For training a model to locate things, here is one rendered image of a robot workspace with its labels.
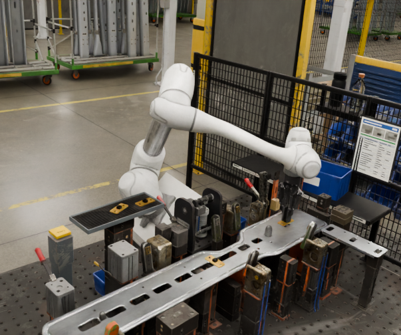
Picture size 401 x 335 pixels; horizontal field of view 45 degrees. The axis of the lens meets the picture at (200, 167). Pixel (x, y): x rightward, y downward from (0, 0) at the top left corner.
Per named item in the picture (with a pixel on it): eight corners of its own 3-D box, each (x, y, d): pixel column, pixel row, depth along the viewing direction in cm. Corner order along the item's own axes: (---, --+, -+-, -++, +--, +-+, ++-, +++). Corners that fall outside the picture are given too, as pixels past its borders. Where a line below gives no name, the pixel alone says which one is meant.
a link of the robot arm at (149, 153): (125, 180, 260) (133, 147, 273) (154, 187, 263) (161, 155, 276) (160, 86, 199) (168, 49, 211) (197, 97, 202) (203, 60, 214)
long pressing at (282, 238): (72, 369, 142) (72, 365, 141) (36, 328, 156) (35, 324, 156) (330, 225, 233) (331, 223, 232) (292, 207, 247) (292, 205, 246)
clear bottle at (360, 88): (356, 113, 254) (364, 75, 247) (346, 110, 259) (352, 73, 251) (362, 111, 259) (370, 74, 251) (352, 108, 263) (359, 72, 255)
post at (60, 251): (60, 339, 192) (56, 242, 175) (51, 328, 197) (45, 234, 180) (78, 330, 197) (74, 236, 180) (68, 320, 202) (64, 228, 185)
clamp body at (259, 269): (253, 351, 193) (263, 278, 180) (231, 334, 201) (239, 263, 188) (268, 340, 199) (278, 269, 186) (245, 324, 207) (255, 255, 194)
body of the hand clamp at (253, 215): (252, 270, 245) (260, 207, 231) (242, 263, 249) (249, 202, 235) (260, 265, 248) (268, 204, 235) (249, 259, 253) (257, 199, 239)
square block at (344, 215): (332, 278, 242) (346, 214, 228) (319, 270, 248) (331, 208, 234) (341, 272, 248) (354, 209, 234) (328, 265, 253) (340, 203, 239)
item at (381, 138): (389, 185, 243) (403, 125, 231) (349, 170, 257) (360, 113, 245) (391, 183, 244) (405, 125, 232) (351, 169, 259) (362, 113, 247)
